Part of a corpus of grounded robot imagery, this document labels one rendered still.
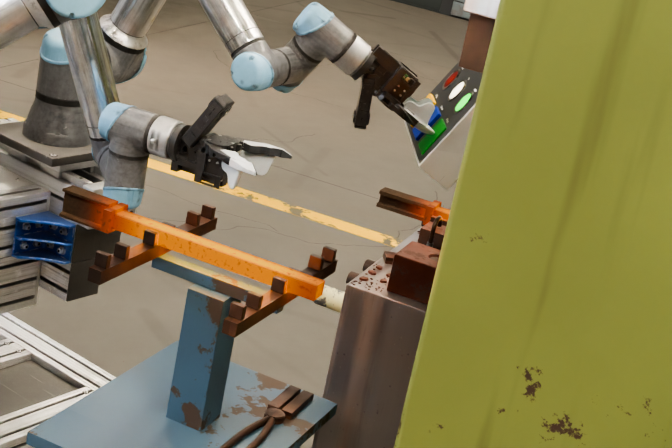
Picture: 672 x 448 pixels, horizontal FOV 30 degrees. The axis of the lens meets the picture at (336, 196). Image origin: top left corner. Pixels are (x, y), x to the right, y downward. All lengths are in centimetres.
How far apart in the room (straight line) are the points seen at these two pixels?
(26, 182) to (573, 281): 147
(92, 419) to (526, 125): 76
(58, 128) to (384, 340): 101
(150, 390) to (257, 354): 186
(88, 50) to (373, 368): 83
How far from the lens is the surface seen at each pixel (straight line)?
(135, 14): 275
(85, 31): 240
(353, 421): 208
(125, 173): 236
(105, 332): 379
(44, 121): 272
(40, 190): 272
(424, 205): 214
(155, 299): 404
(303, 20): 249
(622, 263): 158
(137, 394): 194
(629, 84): 153
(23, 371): 308
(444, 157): 254
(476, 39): 200
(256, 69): 240
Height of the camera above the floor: 167
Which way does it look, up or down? 18 degrees down
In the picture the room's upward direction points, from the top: 12 degrees clockwise
